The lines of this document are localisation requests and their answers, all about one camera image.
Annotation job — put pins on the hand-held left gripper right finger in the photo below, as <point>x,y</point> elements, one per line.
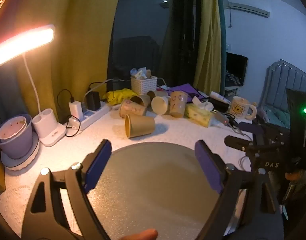
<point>207,162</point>

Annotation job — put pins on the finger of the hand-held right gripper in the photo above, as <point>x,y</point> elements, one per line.
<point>236,142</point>
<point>251,129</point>

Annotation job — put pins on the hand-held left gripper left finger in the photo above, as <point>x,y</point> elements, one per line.
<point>99,161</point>

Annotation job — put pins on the plain brown paper cup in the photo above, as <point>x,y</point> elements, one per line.
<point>141,126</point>

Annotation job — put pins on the tall printed beige cup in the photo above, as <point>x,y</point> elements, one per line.
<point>178,103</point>

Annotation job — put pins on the white lined paper cup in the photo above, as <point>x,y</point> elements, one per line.
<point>160,105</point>

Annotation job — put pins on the person's left hand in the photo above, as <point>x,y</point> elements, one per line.
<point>140,235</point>

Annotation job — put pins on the bear print mug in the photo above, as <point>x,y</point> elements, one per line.
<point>240,108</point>

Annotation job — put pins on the black cylinder case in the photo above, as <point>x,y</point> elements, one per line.
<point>219,105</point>

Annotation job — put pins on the white plug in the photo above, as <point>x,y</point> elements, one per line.
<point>74,124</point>

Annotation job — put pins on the white power strip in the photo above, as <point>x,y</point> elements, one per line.
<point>93,116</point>

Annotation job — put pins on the yellow tissue pack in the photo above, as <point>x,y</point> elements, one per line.
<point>199,115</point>

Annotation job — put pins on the white charger block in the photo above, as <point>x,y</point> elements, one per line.
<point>76,110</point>

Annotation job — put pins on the round grey mat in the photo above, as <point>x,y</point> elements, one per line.
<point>155,187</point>

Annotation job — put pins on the grey padded headboard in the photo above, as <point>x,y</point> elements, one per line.
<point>285,80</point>

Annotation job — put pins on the black power adapter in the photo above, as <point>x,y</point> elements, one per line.
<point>93,101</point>

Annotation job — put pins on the white desk lamp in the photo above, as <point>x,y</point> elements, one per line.
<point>49,127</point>

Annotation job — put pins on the black monitor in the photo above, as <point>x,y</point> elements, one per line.
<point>236,67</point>

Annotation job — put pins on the yellow cloth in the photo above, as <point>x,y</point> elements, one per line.
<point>119,96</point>

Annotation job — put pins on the purple cloth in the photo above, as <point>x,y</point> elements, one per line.
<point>185,88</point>

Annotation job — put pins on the purple pot saucer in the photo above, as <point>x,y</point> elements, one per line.
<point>20,163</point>

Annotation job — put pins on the purple flower pot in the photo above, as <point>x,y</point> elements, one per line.
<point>17,140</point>

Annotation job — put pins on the white woven basket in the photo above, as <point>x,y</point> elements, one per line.
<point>144,85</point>

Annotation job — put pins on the yellow curtain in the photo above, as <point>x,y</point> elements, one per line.
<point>68,42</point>
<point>209,35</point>

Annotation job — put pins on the white air conditioner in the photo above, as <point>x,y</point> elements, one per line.
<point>247,8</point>

